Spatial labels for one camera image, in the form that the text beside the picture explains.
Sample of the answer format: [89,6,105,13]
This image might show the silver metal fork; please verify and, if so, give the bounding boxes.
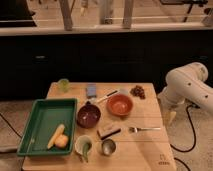
[128,127,161,133]

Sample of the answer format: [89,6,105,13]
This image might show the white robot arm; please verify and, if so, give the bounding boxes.
[157,62,213,126]

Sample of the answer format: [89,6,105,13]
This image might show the orange bowl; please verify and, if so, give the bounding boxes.
[106,94,133,116]

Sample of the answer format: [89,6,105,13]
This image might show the purple bowl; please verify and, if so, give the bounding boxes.
[77,102,101,129]

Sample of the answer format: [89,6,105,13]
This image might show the brown grape cluster toy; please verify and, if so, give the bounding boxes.
[130,85,145,99]

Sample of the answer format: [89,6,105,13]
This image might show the wooden brush block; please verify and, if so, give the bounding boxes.
[97,124,121,140]

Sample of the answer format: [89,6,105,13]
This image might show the small metal cup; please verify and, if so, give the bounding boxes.
[101,139,116,156]

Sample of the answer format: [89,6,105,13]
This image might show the blue sponge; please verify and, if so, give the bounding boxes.
[86,84,96,98]

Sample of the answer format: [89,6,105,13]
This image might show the white cup with green item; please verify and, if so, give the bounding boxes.
[74,135,92,162]

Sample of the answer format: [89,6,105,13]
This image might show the yellow banana toy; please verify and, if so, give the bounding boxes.
[47,124,65,149]

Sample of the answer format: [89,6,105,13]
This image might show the green translucent cup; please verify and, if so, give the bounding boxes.
[58,78,69,92]

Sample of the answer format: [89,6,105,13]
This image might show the orange fruit toy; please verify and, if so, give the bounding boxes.
[54,134,69,148]

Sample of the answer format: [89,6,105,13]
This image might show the green plastic tray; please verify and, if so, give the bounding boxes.
[17,99,77,156]

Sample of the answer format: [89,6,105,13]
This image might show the black cable right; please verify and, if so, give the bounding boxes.
[169,104,200,171]

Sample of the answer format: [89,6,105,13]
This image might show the black cable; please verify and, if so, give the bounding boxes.
[169,104,200,171]
[0,113,23,140]

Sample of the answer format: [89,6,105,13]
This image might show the black cable left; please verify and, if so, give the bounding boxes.
[0,113,23,140]

